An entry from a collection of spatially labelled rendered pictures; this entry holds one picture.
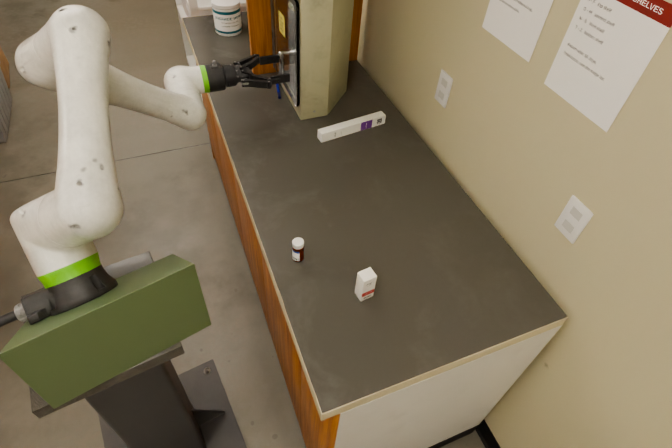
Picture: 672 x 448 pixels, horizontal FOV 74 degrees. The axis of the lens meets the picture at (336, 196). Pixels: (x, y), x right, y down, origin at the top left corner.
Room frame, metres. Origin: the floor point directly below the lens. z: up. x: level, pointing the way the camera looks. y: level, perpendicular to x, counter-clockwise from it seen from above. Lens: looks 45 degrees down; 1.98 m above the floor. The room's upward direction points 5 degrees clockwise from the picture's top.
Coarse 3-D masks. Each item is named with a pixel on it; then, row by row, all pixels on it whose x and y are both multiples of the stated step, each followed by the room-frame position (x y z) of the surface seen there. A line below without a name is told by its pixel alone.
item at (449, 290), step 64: (256, 128) 1.34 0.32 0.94; (320, 128) 1.38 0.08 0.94; (384, 128) 1.41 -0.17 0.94; (256, 192) 1.01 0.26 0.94; (320, 192) 1.03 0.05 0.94; (384, 192) 1.06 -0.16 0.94; (448, 192) 1.08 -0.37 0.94; (320, 256) 0.78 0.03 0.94; (384, 256) 0.80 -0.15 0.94; (448, 256) 0.81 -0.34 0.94; (512, 256) 0.83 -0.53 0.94; (320, 320) 0.58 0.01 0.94; (384, 320) 0.59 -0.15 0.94; (448, 320) 0.61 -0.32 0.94; (512, 320) 0.62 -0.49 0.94; (320, 384) 0.41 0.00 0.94; (384, 384) 0.43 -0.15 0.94
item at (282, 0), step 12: (276, 0) 1.63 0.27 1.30; (288, 0) 1.50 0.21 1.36; (276, 12) 1.64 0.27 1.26; (288, 12) 1.50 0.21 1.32; (276, 24) 1.64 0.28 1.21; (288, 24) 1.50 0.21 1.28; (276, 36) 1.65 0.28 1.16; (288, 36) 1.50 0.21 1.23; (276, 48) 1.66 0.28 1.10; (288, 48) 1.51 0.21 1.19; (288, 60) 1.51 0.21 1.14; (288, 72) 1.51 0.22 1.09; (288, 84) 1.51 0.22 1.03
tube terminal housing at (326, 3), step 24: (312, 0) 1.43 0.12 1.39; (336, 0) 1.49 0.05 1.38; (312, 24) 1.43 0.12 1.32; (336, 24) 1.50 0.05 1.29; (312, 48) 1.44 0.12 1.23; (336, 48) 1.51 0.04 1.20; (312, 72) 1.44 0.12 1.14; (336, 72) 1.53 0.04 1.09; (288, 96) 1.56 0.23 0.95; (312, 96) 1.44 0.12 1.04; (336, 96) 1.54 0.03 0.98
